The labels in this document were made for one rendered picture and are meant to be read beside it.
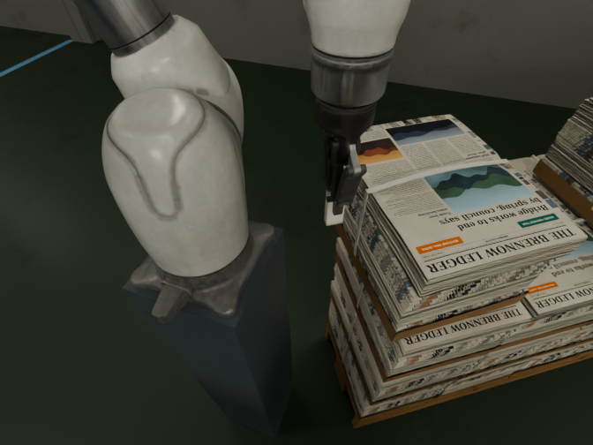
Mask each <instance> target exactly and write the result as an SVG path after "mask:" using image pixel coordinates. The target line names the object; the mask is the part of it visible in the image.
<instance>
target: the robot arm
mask: <svg viewBox="0 0 593 445"><path fill-rule="evenodd" d="M72 1H73V2H74V3H75V4H76V6H77V7H78V8H79V10H80V11H81V12H82V14H83V15H84V16H85V17H86V19H87V20H88V22H89V23H90V24H91V25H92V27H93V28H94V30H95V31H96V32H97V33H98V35H99V36H100V37H101V38H102V39H103V40H104V42H105V43H106V44H107V46H108V47H109V48H110V50H111V51H112V54H111V75H112V79H113V80H114V81H115V83H116V85H117V87H118V88H119V90H120V92H121V94H122V95H123V97H124V100H123V101H122V102H121V103H119V104H118V106H117V107H116V108H115V109H114V110H113V111H112V113H111V114H110V115H109V117H108V119H107V121H106V124H105V126H104V130H103V135H102V144H101V156H102V165H103V169H104V173H105V178H106V180H107V183H108V185H109V189H110V190H111V192H112V195H113V197H114V199H115V201H116V203H117V205H118V207H119V209H120V211H121V213H122V214H123V216H124V219H125V221H126V222H127V223H128V225H129V226H130V228H131V230H132V232H133V233H134V235H135V236H136V238H137V240H138V241H139V242H140V243H141V245H142V246H143V248H144V249H145V250H146V251H147V253H148V254H149V255H150V256H149V258H148V259H147V260H146V261H145V262H144V263H143V264H142V265H141V266H140V267H138V268H137V269H136V270H135V271H134V272H133V273H132V274H131V282H132V283H133V285H134V286H135V287H136V288H138V289H150V290H157V291H160V292H161V293H160V295H159V297H158V298H157V300H156V302H155V304H154V308H153V310H152V312H151V316H152V318H153V319H156V320H157V319H158V320H157V321H158V322H160V323H162V324H168V323H169V322H170V321H171V320H172V319H173V318H174V317H175V316H176V314H177V313H178V312H179V311H180V310H181V309H182V308H183V307H184V305H185V304H186V303H187V302H188V301H189V302H192V303H194V304H196V305H201V306H204V307H206V308H208V309H210V310H212V311H213V312H214V313H216V314H217V315H218V316H220V317H222V318H229V317H231V316H233V315H234V314H235V313H236V311H237V308H238V302H239V298H240V295H241V293H242V291H243V289H244V286H245V285H246V283H247V281H248V279H249V278H250V276H251V273H252V271H253V269H254V268H255V266H256V264H257V262H258V260H259V257H260V255H261V254H262V253H263V251H264V249H265V247H266V246H267V245H268V244H269V243H270V242H271V241H272V240H273V239H274V227H273V226H272V225H271V224H268V223H256V222H248V211H247V203H246V196H245V181H244V166H243V156H242V142H243V136H244V105H243V98H242V93H241V89H240V86H239V83H238V81H237V78H236V75H235V73H234V72H233V71H232V69H231V68H230V66H229V65H228V64H227V63H226V61H225V60H224V59H223V58H221V57H220V55H219V54H218V53H217V51H216V50H215V49H214V47H213V46H212V44H211V43H210V41H209V40H208V39H207V38H206V36H205V35H204V33H203V32H202V30H201V29H200V28H199V26H198V25H197V24H195V23H193V22H191V21H190V20H188V19H185V18H183V17H181V16H179V15H171V13H170V11H169V9H168V7H167V6H166V4H165V3H164V2H163V0H72ZM303 4H304V9H305V11H306V14H307V18H308V20H309V24H310V29H311V41H312V44H311V50H310V52H311V90H312V92H313V93H314V95H315V96H316V111H315V119H316V122H317V124H318V125H319V127H320V129H321V141H322V175H323V176H322V177H323V179H324V180H326V189H327V191H328V192H326V204H325V216H324V222H325V223H326V226H329V225H334V224H338V223H342V220H343V214H344V208H345V205H349V204H352V202H353V199H354V198H355V195H356V192H357V188H358V186H359V183H360V181H361V178H362V176H363V175H364V174H365V173H366V172H367V168H366V165H365V164H362V163H359V161H358V157H357V155H358V153H359V152H360V148H361V139H360V137H361V135H362V134H363V133H364V132H365V131H367V130H368V129H369V128H370V127H371V126H372V123H373V120H374V116H375V110H376V106H377V100H378V99H379V98H380V97H381V96H382V95H383V94H384V93H385V91H386V86H387V78H388V73H389V69H390V64H391V60H392V58H393V55H394V44H395V40H396V37H397V34H398V32H399V30H400V27H401V25H402V22H403V20H404V19H405V17H406V15H407V12H408V9H409V4H410V0H303Z"/></svg>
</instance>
